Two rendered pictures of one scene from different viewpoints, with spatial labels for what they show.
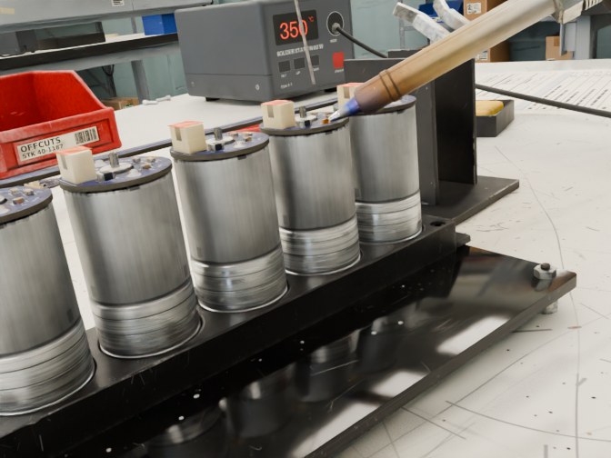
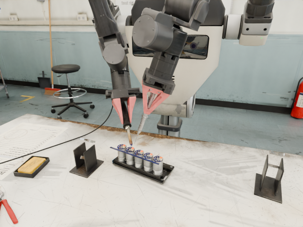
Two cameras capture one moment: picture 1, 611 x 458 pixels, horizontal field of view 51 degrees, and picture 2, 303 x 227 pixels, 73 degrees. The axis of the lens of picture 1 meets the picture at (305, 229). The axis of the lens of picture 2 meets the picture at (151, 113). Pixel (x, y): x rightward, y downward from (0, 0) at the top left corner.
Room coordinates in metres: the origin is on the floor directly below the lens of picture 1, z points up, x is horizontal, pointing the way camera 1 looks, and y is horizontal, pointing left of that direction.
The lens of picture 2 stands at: (0.30, 0.45, 1.12)
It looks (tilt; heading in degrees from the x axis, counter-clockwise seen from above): 24 degrees down; 248
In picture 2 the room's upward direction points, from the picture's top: straight up
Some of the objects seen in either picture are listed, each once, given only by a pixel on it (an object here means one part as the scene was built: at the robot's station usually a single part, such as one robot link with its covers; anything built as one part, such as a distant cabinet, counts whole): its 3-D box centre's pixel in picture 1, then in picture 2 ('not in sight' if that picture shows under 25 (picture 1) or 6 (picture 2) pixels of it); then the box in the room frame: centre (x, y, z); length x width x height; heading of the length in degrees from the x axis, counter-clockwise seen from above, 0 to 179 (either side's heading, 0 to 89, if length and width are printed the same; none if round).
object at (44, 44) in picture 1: (72, 41); not in sight; (3.00, 0.93, 0.77); 0.24 x 0.16 x 0.04; 139
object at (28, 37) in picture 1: (13, 43); not in sight; (2.76, 1.09, 0.80); 0.15 x 0.12 x 0.10; 70
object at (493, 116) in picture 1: (448, 116); (32, 165); (0.43, -0.10, 0.76); 0.07 x 0.05 x 0.02; 59
